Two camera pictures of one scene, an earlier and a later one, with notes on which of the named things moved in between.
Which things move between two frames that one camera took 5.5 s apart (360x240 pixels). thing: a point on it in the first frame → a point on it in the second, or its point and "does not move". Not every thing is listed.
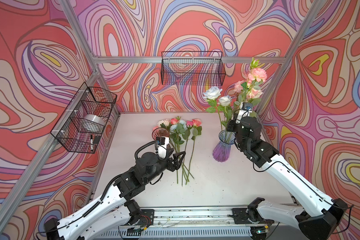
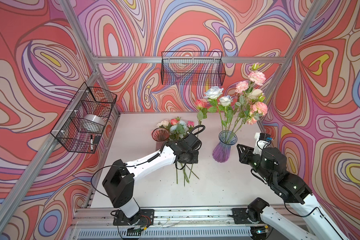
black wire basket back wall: (192, 68) does not move
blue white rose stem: (225, 101) does not move
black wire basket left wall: (80, 125) does not move
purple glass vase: (222, 149) does not move
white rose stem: (166, 124) does not move
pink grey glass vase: (160, 132) does not move
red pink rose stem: (197, 131) → (174, 121)
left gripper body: (169, 166) → (192, 157)
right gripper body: (232, 126) → (249, 158)
